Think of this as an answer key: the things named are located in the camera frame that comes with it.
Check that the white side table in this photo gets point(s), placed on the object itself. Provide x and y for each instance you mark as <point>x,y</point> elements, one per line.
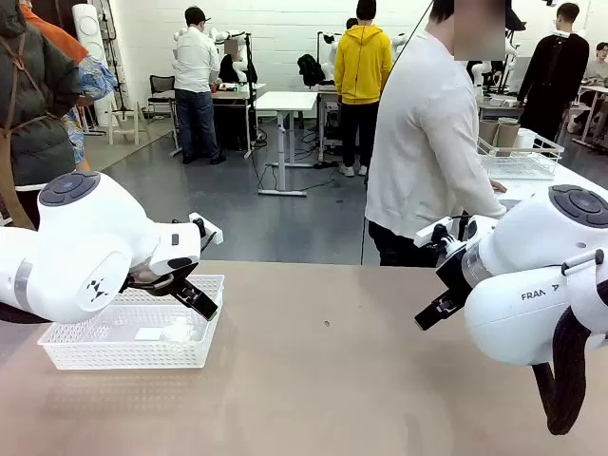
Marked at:
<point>570,180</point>

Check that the man in white shirt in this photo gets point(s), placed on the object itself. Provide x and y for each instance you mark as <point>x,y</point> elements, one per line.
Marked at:
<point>195,71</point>

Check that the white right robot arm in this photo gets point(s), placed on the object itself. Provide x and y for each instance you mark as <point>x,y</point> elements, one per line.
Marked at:
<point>522,304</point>

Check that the man in black clothes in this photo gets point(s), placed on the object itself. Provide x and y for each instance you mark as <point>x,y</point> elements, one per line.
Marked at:
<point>556,71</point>

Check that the black backpack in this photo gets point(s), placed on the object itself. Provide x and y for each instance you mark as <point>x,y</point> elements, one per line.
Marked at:
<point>311,71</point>

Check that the seated person in black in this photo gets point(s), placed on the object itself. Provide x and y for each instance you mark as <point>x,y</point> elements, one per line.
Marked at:
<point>233,69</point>

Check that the white tower column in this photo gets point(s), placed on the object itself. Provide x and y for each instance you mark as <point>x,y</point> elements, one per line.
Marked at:
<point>90,28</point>

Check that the cluttered work desk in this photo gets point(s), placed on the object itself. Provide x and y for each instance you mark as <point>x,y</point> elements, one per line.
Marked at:
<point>237,92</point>

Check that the beige tumbler cup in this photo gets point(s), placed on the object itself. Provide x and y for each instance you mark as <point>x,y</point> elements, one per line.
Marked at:
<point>508,133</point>

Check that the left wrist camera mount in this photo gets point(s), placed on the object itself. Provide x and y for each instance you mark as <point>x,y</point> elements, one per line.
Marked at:
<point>211,233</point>

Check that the man in yellow hoodie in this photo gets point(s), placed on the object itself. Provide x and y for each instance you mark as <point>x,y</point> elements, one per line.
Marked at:
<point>361,66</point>

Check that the seated person in grey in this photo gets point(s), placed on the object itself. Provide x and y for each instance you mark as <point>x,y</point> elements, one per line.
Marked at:
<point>597,66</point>

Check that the white step stool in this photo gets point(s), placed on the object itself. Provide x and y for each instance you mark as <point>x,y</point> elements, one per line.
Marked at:
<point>124,119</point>

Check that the white cup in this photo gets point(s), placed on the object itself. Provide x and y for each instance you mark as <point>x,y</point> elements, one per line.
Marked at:
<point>526,138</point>

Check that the white standing desk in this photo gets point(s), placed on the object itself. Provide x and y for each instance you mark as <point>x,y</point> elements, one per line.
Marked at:
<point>285,100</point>

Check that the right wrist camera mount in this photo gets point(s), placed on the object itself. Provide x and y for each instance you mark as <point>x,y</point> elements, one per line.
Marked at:
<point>427,235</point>

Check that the person in white sweater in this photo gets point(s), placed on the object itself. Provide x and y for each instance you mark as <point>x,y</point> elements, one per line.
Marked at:
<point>418,142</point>

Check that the black mesh office chair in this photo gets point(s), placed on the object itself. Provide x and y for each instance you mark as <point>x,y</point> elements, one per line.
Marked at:
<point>161,88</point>

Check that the person's left hand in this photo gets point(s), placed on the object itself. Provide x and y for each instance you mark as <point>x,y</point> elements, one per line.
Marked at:
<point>499,187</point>

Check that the dark green jacket mannequin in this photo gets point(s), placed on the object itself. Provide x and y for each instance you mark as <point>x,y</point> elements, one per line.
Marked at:
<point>33,95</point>

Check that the person's right sleeved forearm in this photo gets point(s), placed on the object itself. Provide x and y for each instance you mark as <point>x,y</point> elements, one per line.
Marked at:
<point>480,190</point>

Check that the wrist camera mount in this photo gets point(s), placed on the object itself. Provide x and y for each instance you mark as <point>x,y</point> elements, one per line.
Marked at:
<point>211,233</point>
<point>427,235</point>

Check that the white square basket sticker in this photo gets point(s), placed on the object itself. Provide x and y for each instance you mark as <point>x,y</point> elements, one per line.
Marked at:
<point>148,334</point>

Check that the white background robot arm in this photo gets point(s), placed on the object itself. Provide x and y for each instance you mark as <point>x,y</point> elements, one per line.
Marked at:
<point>233,40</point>
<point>331,52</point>

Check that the orange blue outfit mannequin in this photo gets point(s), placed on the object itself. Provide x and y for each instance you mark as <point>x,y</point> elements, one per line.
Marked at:
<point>97,76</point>

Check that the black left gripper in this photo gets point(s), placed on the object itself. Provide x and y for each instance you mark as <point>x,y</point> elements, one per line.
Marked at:
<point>161,280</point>

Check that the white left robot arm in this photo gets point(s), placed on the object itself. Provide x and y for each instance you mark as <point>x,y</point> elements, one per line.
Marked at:
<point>71,247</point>

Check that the white perforated plastic basket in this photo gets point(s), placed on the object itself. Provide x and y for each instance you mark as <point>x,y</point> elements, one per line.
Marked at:
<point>123,351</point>

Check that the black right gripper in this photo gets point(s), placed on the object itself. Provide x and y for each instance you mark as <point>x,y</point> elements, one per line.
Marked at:
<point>456,271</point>

